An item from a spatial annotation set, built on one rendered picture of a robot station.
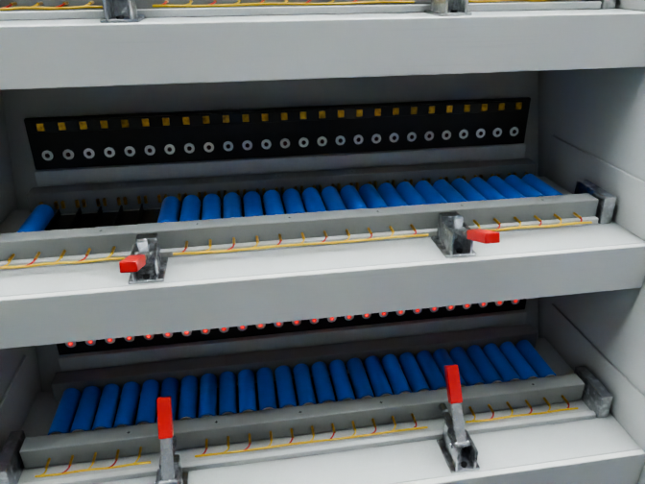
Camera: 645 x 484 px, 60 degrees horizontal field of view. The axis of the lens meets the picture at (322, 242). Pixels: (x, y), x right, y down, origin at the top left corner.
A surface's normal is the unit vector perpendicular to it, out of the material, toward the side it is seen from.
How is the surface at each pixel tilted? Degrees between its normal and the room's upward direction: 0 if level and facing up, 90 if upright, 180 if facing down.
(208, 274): 18
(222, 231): 108
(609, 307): 90
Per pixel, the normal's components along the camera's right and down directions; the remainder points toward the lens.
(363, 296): 0.16, 0.43
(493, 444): 0.00, -0.90
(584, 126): -0.99, 0.07
